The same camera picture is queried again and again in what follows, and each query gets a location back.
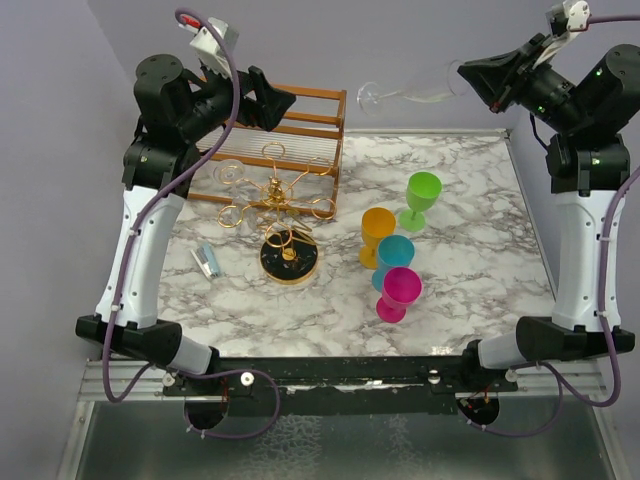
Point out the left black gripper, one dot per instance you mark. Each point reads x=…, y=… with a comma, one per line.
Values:
x=268, y=103

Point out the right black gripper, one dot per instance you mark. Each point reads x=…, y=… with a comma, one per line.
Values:
x=498, y=78

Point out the orange plastic goblet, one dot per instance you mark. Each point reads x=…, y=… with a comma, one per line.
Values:
x=377, y=223

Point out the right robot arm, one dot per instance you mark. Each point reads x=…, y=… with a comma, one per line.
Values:
x=588, y=164

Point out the small blue white packet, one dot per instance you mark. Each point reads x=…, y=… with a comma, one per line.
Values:
x=206, y=261

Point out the wooden dish rack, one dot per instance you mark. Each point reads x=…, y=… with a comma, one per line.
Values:
x=312, y=132

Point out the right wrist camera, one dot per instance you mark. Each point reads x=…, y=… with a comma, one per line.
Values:
x=566, y=21

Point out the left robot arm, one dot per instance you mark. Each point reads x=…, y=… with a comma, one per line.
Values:
x=177, y=109

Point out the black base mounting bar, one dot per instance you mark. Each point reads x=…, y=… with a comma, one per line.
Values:
x=326, y=386

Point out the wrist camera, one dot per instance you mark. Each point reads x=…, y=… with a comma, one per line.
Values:
x=205, y=45
x=566, y=21

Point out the gold wire wine glass rack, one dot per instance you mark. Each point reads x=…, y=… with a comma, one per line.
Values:
x=289, y=255

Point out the green plastic goblet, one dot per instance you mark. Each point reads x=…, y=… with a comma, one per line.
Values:
x=423, y=190

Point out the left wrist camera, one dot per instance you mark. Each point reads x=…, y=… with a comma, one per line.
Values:
x=205, y=45

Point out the blue plastic goblet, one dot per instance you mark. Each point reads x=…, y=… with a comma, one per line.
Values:
x=393, y=251

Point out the clear wine glass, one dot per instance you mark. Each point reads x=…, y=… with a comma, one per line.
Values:
x=247, y=197
x=429, y=85

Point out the pink plastic goblet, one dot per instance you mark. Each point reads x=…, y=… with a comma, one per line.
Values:
x=401, y=287

